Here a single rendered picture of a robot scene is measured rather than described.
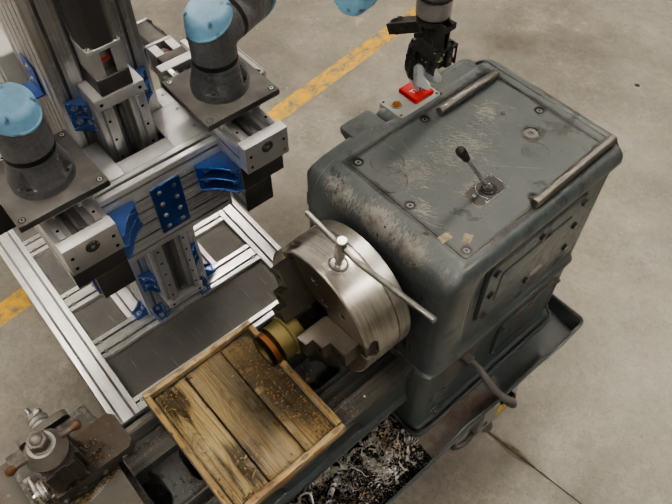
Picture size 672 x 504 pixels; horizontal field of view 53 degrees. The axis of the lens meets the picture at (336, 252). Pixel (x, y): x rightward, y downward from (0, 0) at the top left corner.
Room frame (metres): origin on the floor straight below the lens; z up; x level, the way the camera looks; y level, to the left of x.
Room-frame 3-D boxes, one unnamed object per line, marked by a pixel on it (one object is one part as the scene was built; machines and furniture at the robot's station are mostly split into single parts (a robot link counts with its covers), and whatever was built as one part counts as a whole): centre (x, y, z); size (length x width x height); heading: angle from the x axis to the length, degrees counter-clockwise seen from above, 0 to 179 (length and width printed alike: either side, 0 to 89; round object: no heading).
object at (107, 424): (0.45, 0.51, 0.99); 0.20 x 0.10 x 0.05; 131
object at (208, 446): (0.60, 0.21, 0.89); 0.36 x 0.30 x 0.04; 41
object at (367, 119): (1.14, -0.07, 1.24); 0.09 x 0.08 x 0.03; 131
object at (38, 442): (0.44, 0.53, 1.17); 0.04 x 0.04 x 0.03
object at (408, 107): (1.23, -0.18, 1.23); 0.13 x 0.08 x 0.05; 131
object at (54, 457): (0.44, 0.53, 1.13); 0.08 x 0.08 x 0.03
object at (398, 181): (1.06, -0.29, 1.06); 0.59 x 0.48 x 0.39; 131
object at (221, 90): (1.39, 0.30, 1.21); 0.15 x 0.15 x 0.10
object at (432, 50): (1.23, -0.21, 1.42); 0.09 x 0.08 x 0.12; 41
